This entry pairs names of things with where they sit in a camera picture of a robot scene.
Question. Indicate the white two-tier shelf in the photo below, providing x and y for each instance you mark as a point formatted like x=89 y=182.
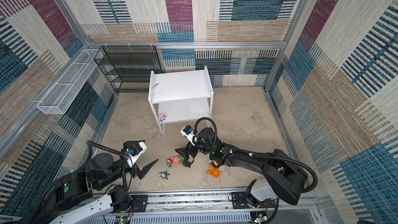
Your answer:
x=180 y=96

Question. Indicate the black blue Luxray figure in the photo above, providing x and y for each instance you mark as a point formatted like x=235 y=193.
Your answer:
x=187 y=163

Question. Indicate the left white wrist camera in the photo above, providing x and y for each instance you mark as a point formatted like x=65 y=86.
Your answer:
x=134 y=150

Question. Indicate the aluminium mounting rail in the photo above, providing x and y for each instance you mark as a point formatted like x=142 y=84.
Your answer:
x=212 y=206

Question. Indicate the grey hood Doraemon figure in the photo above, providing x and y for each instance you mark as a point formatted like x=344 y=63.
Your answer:
x=163 y=175

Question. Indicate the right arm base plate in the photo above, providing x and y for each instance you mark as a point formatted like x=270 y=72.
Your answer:
x=241 y=201

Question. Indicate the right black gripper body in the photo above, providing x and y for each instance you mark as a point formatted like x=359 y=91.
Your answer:
x=199 y=146

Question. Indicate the white wire mesh basket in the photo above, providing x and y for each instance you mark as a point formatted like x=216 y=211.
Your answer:
x=59 y=98

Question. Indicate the pink green cactus figure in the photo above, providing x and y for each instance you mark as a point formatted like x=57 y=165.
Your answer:
x=177 y=159

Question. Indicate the red hat Doraemon figure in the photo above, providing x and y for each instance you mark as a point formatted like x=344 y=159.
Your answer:
x=169 y=162

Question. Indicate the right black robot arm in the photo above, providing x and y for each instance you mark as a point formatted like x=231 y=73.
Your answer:
x=284 y=178

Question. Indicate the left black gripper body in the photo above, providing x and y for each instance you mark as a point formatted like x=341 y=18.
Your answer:
x=135 y=170

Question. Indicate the pink hood Doraemon figure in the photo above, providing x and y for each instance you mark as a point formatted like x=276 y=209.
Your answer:
x=162 y=118

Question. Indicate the black wire mesh rack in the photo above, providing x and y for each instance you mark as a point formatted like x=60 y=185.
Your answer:
x=128 y=68

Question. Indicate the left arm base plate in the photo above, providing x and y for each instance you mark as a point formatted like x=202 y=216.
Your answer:
x=136 y=203

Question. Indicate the orange yellow Pokemon figure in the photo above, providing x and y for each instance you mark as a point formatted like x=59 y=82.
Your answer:
x=213 y=171

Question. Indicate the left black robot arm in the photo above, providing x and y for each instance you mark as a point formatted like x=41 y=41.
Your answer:
x=98 y=187

